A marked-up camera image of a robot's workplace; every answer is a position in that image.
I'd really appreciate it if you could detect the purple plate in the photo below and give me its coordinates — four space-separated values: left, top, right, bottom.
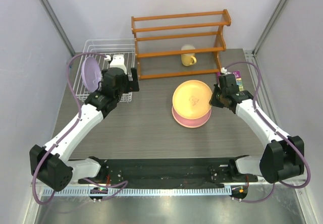
81 57 102 92

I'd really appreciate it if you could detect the orange plate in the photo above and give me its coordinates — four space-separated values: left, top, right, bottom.
172 80 212 120

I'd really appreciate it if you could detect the pink plate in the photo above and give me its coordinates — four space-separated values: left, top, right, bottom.
172 107 211 128

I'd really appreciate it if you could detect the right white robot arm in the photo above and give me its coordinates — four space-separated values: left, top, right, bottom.
209 73 304 184

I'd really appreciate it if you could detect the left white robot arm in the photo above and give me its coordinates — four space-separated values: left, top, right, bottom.
29 68 139 192

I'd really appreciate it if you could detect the orange wooden shelf rack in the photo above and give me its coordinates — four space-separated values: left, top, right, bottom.
131 9 232 80

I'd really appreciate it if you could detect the purple book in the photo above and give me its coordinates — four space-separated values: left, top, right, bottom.
225 70 244 91

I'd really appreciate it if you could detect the yellow mug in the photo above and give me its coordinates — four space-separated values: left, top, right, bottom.
181 44 197 67

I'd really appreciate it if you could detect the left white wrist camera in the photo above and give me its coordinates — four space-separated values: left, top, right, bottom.
104 54 127 74

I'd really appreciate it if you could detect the white wire dish rack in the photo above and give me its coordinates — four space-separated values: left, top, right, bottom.
73 38 137 102

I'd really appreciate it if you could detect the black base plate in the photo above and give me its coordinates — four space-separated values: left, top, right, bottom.
91 157 258 189

